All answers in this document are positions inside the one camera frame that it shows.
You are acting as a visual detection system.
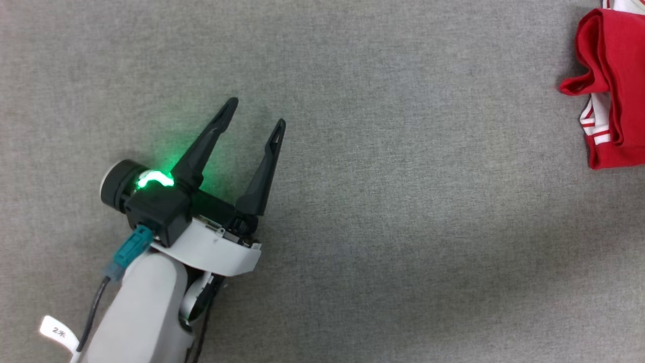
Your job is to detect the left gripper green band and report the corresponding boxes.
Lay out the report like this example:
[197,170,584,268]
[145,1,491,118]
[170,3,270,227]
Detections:
[100,97,287,277]

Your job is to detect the red and white jersey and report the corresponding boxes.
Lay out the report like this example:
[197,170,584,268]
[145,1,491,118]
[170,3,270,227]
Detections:
[559,0,645,170]

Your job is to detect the teal cable connector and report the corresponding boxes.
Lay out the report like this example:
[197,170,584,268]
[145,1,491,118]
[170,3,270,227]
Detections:
[103,225,153,281]

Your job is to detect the thin black cable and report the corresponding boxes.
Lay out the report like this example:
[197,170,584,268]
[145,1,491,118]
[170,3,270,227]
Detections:
[184,275,225,363]
[76,276,110,354]

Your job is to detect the white cable label tag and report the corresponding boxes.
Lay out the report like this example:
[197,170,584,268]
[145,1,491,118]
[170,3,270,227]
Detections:
[39,316,81,363]

